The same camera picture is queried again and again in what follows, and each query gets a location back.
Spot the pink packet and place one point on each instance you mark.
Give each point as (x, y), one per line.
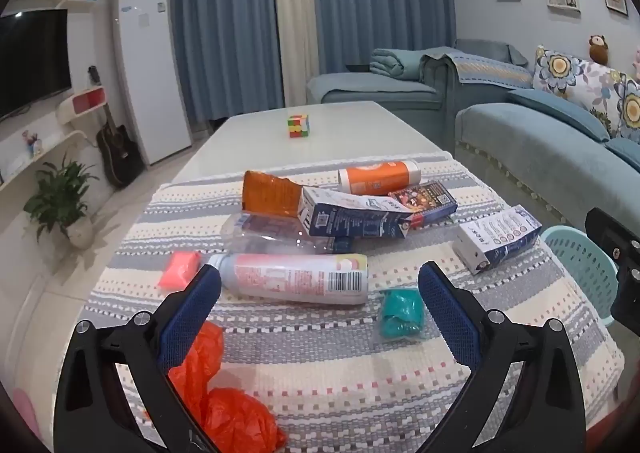
(177, 270)

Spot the colourful puzzle cube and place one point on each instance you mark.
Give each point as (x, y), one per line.
(298, 126)

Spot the striped woven table mat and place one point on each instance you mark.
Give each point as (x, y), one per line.
(325, 358)

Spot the folded teal blanket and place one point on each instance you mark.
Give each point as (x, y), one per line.
(395, 64)

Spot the blue and white milk carton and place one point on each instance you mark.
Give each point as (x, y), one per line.
(350, 218)

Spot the red and white shelf box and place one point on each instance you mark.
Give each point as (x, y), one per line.
(85, 103)

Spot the teal plastic bag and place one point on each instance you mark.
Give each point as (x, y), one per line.
(402, 313)

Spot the white and blue box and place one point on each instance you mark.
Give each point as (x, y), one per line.
(500, 238)

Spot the patterned sofa cover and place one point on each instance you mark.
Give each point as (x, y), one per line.
(480, 65)

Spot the clear plastic bottle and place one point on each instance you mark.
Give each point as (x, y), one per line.
(265, 233)

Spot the floral pillow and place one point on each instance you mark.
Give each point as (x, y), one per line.
(627, 108)
(565, 70)

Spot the teal sofa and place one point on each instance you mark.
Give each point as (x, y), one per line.
(525, 148)

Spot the orange snack bag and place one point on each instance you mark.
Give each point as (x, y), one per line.
(270, 195)

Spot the cream curtain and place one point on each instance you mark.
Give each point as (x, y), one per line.
(295, 18)

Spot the black television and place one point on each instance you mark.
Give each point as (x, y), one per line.
(30, 63)

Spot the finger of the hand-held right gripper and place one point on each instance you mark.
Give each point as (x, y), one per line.
(625, 253)

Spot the white coffee table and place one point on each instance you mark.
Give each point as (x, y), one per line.
(260, 143)

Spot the dark printed cardboard box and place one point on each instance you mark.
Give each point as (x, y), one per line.
(430, 200)

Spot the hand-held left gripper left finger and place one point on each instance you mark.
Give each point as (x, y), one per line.
(192, 313)

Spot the orange cylindrical can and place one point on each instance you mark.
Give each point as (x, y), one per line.
(380, 177)

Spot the orange plastic bag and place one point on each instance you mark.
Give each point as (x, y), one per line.
(235, 418)

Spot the light blue plastic basket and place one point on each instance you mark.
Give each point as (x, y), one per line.
(575, 263)

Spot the white refrigerator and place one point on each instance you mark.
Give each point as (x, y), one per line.
(150, 68)

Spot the potted green plant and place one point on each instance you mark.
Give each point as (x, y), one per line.
(60, 198)

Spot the black acoustic guitar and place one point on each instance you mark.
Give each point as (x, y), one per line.
(120, 155)

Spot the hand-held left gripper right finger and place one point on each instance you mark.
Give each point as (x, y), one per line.
(447, 313)

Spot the white bottle with pink label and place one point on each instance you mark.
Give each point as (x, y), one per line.
(290, 278)

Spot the brown stuffed toy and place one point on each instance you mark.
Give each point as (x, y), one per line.
(598, 49)

